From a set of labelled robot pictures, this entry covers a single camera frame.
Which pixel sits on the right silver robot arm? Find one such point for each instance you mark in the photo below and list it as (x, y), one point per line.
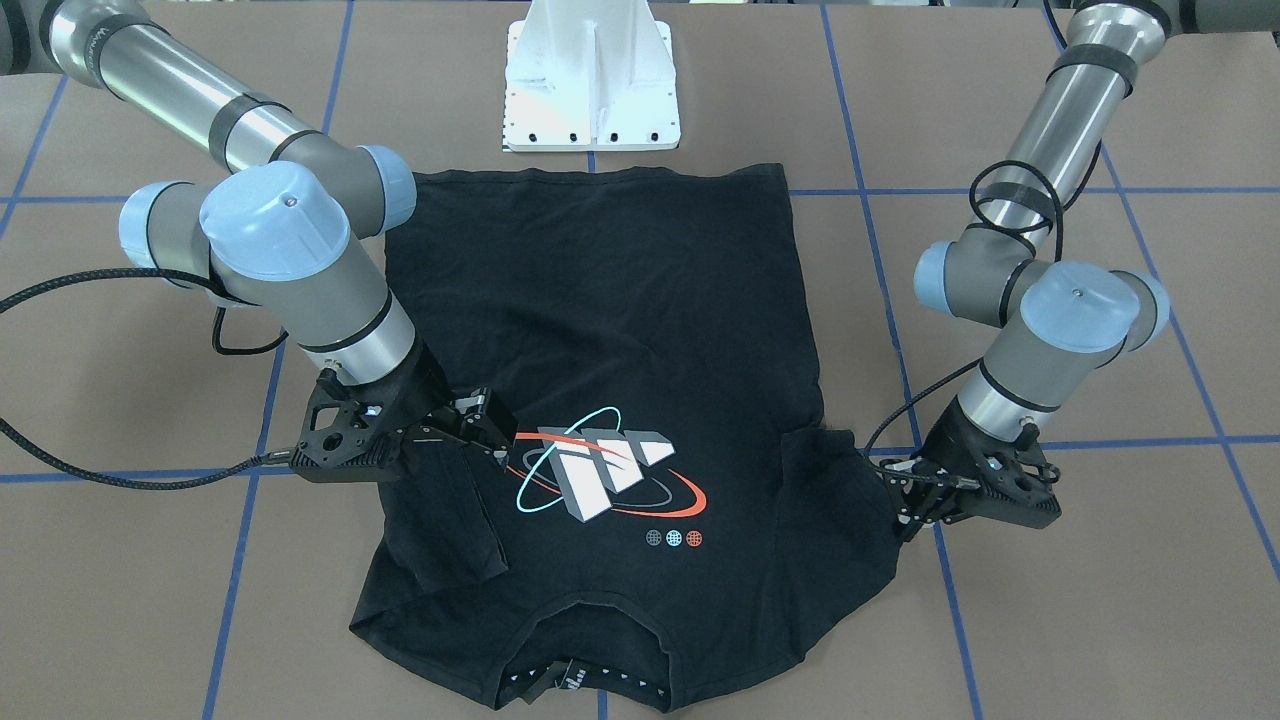
(284, 231)

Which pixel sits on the black graphic t-shirt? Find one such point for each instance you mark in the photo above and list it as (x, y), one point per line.
(674, 522)

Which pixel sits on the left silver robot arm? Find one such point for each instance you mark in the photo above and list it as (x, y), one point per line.
(1057, 319)

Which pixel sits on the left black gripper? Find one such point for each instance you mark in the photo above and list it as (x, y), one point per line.
(951, 442)

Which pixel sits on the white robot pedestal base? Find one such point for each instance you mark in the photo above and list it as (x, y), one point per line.
(590, 76)

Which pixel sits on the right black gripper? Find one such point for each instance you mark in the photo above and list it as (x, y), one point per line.
(418, 388)

